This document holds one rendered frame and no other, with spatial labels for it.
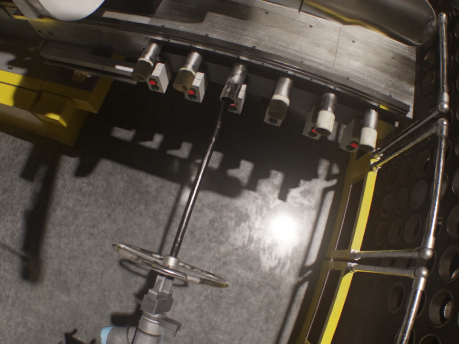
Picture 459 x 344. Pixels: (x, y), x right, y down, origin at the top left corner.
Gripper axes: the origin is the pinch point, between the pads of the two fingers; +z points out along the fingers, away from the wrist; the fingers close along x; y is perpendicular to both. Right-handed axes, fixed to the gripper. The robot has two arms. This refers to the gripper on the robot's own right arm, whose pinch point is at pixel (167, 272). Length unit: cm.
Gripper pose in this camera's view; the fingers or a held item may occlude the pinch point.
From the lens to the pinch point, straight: 102.0
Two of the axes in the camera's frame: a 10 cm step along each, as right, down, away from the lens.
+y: -9.3, -2.5, 2.8
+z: 3.1, -9.3, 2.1
